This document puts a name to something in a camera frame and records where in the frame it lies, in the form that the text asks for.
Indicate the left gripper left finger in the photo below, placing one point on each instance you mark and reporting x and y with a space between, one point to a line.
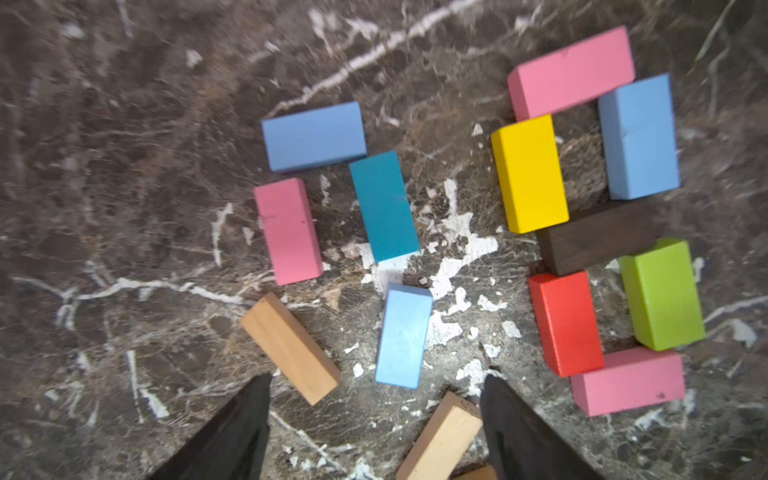
232 445

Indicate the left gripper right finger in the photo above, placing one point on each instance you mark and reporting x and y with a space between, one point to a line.
521 444

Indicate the wooden block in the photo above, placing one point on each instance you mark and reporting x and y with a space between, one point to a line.
485 472
291 348

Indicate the wooden block diagonal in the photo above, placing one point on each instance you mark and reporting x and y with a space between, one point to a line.
444 440

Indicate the pink block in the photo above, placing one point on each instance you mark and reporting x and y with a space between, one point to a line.
291 238
572 75
632 378

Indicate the red block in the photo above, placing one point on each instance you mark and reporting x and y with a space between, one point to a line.
567 322

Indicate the light blue block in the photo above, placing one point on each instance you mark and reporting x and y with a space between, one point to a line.
315 138
405 326
639 139

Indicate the green block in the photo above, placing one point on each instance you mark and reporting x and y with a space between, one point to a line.
662 296

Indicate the dark brown block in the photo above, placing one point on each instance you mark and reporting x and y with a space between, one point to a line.
602 233

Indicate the yellow block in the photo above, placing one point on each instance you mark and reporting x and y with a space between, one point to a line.
530 175

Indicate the teal block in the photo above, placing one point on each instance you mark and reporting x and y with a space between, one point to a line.
384 205

